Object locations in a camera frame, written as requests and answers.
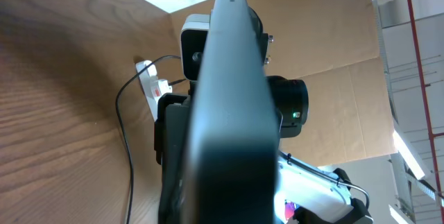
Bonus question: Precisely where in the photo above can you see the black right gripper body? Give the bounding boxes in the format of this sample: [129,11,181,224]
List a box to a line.
[154,93,190,224]

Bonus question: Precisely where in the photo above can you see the black charger cable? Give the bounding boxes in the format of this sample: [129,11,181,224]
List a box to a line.
[114,55,188,224]

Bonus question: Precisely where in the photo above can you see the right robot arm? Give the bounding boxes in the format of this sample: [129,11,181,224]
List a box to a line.
[154,76,373,223]

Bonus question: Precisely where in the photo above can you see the white power strip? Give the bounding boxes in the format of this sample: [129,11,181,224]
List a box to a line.
[135,60,173,121]

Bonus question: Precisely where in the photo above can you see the brown cardboard panel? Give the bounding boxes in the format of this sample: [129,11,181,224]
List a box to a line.
[169,0,398,168]

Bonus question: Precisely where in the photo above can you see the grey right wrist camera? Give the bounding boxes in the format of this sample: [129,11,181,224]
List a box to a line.
[180,14,210,80]

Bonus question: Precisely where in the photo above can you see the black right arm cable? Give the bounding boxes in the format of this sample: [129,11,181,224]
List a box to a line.
[277,150,371,211]

